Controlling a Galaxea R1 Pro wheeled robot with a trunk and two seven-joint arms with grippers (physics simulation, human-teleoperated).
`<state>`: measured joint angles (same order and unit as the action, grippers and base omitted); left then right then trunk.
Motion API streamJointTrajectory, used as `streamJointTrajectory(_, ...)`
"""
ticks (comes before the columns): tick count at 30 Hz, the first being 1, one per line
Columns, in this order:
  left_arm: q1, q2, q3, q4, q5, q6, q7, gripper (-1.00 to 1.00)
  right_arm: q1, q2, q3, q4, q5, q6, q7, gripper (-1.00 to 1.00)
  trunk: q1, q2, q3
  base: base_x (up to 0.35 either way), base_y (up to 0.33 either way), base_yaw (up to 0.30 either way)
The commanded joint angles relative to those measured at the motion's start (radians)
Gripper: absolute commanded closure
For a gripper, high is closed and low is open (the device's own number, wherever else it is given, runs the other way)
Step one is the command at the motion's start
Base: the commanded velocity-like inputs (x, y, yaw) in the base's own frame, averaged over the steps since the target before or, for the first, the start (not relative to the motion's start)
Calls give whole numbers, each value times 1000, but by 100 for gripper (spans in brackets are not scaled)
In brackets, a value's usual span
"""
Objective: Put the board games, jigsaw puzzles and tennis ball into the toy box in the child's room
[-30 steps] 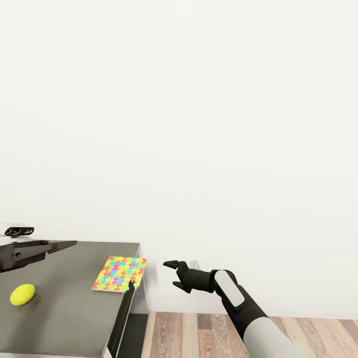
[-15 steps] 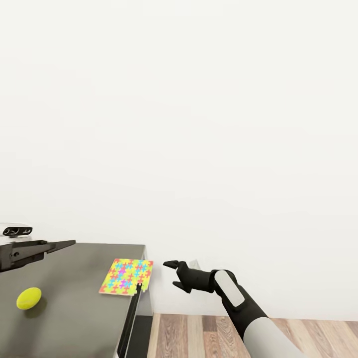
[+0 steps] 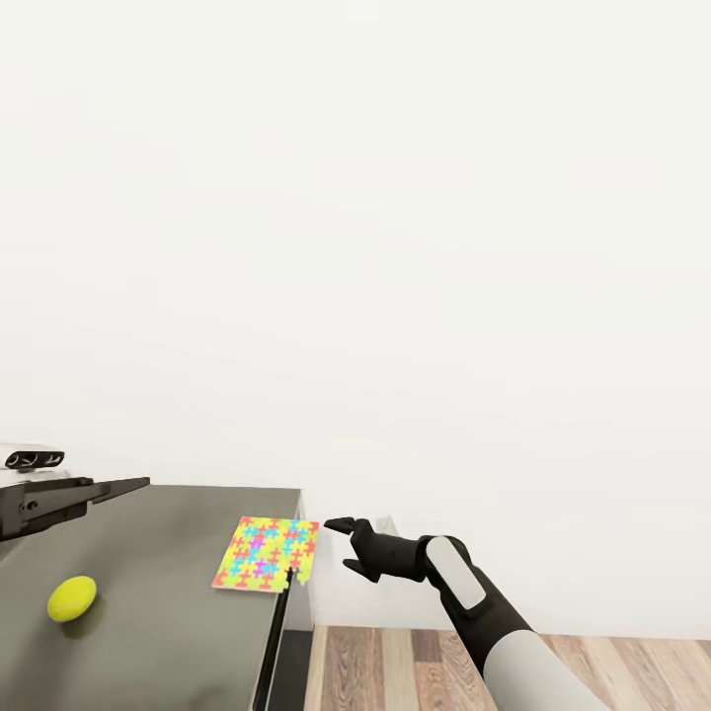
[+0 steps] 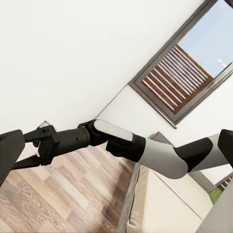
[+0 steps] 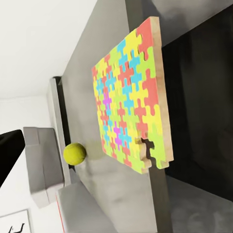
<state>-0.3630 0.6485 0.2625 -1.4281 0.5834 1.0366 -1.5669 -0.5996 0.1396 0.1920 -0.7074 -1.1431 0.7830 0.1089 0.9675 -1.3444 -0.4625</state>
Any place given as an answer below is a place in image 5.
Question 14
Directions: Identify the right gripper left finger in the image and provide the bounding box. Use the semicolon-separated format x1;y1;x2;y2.
0;129;25;187

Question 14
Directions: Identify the tennis ball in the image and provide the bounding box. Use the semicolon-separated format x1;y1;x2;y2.
64;143;86;166

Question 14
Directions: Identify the jigsaw puzzle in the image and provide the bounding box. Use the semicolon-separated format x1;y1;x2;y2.
92;16;173;174

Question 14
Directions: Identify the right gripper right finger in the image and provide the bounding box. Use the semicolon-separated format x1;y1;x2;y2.
217;129;233;168

